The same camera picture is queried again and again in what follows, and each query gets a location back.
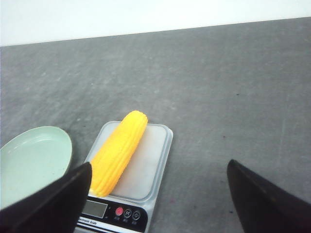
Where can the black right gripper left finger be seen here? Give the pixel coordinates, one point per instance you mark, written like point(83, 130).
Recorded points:
point(54, 209)

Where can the light green plate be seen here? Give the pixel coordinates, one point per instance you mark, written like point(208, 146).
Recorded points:
point(31, 161)

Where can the silver digital kitchen scale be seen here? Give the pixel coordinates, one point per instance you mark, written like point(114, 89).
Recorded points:
point(129, 207)

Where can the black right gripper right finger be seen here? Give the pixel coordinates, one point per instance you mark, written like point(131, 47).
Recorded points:
point(263, 207)

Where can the yellow corn cob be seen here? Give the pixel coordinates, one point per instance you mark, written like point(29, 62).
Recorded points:
point(111, 160)

